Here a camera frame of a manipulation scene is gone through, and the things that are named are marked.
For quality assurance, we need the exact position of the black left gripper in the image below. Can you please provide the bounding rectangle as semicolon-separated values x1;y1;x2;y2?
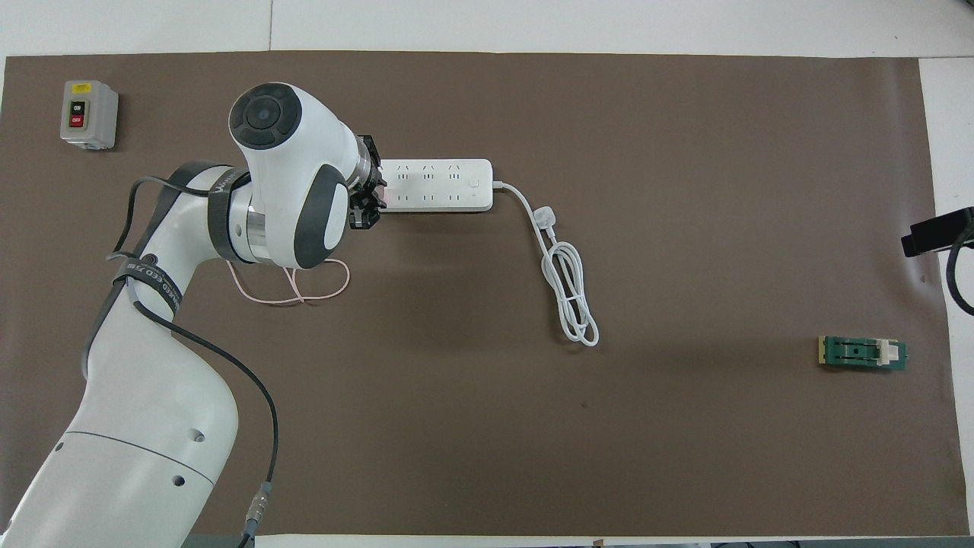
349;135;390;231

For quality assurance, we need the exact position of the pink charging cable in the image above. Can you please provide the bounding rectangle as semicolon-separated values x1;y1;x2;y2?
225;257;352;307

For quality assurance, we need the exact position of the white power strip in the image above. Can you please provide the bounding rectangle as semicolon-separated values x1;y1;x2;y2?
377;158;495;213

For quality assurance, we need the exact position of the brown paper table mat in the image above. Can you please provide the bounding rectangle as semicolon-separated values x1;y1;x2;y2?
0;50;969;537

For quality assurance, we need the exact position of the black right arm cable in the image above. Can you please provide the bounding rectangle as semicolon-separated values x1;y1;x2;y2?
947;227;974;316

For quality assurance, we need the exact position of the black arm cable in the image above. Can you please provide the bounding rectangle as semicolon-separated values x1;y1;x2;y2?
113;176;280;548
947;227;974;316

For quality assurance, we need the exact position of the green knife switch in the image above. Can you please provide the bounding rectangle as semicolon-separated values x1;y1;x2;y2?
818;335;909;373

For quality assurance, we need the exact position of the white power strip cord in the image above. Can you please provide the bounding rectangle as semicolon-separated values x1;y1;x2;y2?
491;180;600;348

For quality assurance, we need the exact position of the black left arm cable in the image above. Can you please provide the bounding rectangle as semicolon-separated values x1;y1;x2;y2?
113;176;280;548

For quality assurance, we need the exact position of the grey on off switch box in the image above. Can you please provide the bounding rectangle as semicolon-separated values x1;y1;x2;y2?
60;80;120;151

